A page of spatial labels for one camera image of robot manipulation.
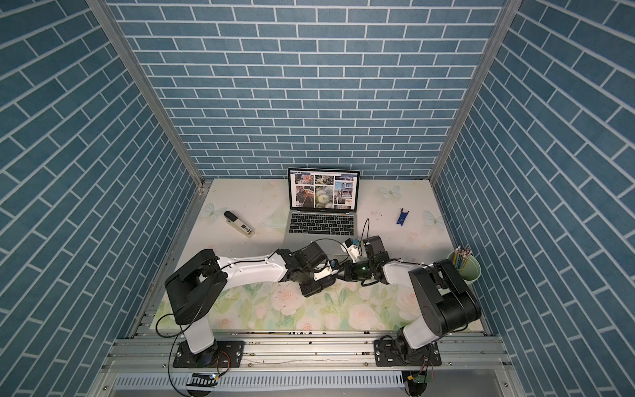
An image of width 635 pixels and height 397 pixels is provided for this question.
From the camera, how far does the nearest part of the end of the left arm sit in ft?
2.17

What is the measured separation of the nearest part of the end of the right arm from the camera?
29.5 inches

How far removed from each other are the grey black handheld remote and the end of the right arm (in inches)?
17.1

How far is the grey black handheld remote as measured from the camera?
39.7 inches

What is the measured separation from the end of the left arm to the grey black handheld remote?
1.11ft

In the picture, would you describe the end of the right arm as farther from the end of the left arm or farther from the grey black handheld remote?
the grey black handheld remote

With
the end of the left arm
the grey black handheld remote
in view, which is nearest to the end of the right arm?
the end of the left arm
